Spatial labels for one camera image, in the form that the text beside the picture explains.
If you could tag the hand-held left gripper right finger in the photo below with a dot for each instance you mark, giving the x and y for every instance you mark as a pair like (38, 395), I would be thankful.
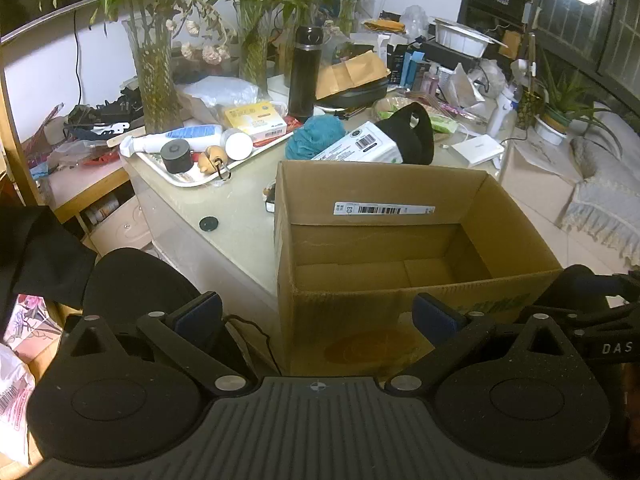
(434, 321)

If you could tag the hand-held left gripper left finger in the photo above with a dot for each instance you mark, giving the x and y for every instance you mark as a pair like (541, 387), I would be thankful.
(200, 316)

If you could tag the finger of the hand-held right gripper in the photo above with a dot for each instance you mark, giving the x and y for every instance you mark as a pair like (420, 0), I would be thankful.
(610, 320)
(595, 285)

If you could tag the brown cardboard box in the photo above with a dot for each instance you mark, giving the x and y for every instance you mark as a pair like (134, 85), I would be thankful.
(350, 280)

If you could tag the black fuzzy earmuffs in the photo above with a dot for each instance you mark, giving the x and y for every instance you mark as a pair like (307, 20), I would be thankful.
(416, 140)

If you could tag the white wipes pack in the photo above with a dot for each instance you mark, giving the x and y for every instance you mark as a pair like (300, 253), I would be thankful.
(357, 144)

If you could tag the teal bath pouf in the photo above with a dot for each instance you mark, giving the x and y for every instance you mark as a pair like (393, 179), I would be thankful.
(312, 136)

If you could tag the small black round cap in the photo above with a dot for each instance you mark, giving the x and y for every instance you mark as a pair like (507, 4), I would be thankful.
(206, 223)

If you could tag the white drawer unit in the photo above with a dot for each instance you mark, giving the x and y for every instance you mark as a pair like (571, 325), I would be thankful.
(120, 227)

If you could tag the paper sheet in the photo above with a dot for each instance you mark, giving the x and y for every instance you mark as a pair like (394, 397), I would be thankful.
(542, 156)

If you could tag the white tray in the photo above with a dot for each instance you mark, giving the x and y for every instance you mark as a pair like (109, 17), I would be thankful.
(175, 176)

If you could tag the wooden figurine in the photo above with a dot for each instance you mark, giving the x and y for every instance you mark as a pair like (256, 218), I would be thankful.
(212, 157)

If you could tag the black cylindrical container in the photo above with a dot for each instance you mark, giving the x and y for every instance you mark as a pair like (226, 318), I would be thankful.
(176, 157)

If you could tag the potted aloe plant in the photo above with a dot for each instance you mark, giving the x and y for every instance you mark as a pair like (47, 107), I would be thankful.
(550, 130)

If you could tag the wooden side table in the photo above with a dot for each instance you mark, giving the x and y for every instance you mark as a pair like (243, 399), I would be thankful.
(90, 187)

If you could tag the floral printed bag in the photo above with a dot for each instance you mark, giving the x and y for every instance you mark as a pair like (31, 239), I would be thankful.
(27, 320)

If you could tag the black cloth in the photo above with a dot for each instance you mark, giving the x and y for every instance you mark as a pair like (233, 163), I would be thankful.
(35, 255)

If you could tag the white round jar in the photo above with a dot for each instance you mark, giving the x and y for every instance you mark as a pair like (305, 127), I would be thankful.
(239, 144)

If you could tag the white flat box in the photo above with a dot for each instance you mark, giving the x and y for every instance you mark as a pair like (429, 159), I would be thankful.
(477, 149)

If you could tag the white lotion bottle blue label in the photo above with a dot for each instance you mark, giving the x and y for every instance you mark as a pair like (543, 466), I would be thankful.
(185, 136)

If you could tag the patterned plant pot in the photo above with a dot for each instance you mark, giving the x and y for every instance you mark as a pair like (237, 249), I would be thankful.
(528, 110)

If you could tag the green wipes pack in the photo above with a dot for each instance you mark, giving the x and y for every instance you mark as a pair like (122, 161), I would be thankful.
(442, 124)

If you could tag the white phone gimbal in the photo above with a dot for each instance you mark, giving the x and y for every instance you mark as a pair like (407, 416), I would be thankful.
(501, 110)

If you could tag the yellow medicine box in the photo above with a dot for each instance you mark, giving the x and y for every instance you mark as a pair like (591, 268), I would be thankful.
(252, 120)

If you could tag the white plastic bag red print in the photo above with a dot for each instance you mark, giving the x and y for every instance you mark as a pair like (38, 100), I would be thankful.
(15, 400)

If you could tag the red packet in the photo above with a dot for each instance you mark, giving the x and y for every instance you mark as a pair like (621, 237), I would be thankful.
(294, 124)

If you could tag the glass dish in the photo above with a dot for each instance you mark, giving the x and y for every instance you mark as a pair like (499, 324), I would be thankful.
(387, 106)

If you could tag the clear plastic bag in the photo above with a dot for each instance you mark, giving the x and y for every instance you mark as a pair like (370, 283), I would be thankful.
(220, 91)
(415, 17)

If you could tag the white crumpled paper bag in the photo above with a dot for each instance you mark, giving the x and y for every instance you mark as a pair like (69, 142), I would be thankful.
(462, 87)

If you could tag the black zip case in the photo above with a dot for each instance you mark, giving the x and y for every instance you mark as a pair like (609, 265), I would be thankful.
(360, 95)

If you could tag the pink soap pump bottle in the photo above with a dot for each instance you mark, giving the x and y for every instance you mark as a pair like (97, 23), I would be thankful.
(431, 81)

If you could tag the blue product box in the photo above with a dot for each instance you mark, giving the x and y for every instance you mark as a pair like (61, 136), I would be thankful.
(414, 70)

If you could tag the black product box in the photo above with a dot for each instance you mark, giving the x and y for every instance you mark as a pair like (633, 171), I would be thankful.
(396, 67)

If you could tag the brown paper envelope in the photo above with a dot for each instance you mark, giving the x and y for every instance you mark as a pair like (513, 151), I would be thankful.
(350, 72)

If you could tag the black thermos bottle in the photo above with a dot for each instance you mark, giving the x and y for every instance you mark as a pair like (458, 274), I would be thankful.
(305, 75)

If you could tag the dried flower bunch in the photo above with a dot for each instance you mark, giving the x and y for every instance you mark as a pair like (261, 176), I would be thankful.
(212, 52)

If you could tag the window grille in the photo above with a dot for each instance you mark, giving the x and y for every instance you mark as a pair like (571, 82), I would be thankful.
(615, 20)

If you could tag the black electronics box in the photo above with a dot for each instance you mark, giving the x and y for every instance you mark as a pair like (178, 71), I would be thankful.
(440, 55)

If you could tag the white takeaway container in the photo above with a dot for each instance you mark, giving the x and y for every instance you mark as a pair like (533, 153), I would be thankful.
(460, 37)

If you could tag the yellow-brown cloth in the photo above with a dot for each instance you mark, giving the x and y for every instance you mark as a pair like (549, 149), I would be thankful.
(384, 26)

